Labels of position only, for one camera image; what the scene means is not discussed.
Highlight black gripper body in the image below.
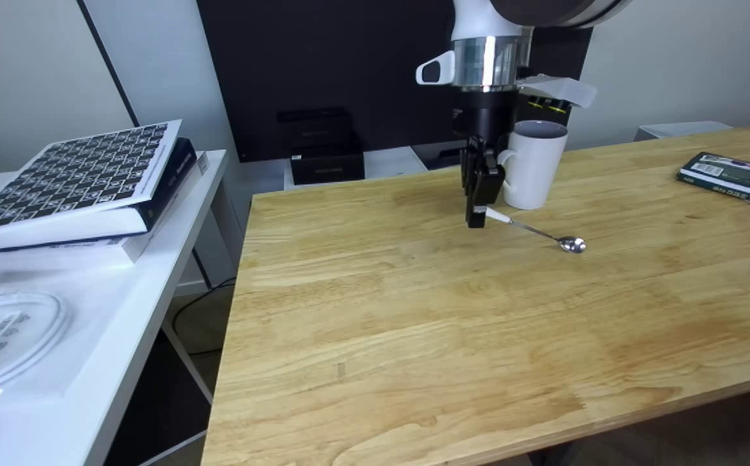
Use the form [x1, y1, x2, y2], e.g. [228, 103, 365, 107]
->
[457, 89, 520, 154]

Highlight white mug with logo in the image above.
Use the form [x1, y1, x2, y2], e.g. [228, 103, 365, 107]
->
[495, 118, 570, 213]

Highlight white-handled metal spoon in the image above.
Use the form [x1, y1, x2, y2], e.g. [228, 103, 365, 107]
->
[480, 206, 587, 257]

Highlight small black device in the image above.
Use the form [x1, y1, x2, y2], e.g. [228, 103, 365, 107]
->
[424, 140, 468, 172]

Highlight white low shelf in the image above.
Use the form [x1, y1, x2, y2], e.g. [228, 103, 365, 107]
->
[239, 144, 435, 193]

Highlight dark partition panel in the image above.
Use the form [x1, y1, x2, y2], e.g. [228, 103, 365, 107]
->
[195, 0, 598, 167]

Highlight black flat box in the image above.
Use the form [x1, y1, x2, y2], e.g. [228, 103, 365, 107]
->
[137, 138, 198, 233]

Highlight white side table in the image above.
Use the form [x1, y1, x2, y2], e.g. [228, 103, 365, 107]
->
[0, 150, 230, 466]

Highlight black and white patterned book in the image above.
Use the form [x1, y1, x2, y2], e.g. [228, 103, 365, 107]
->
[0, 120, 183, 238]

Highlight white flat board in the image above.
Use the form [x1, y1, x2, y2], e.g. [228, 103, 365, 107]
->
[0, 226, 157, 268]

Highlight clear round lid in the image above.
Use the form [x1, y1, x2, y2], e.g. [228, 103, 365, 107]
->
[0, 292, 74, 405]

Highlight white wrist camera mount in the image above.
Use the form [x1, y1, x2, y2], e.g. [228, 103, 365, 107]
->
[514, 74, 599, 115]

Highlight black thin cable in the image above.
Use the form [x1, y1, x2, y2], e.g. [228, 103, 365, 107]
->
[168, 281, 239, 357]

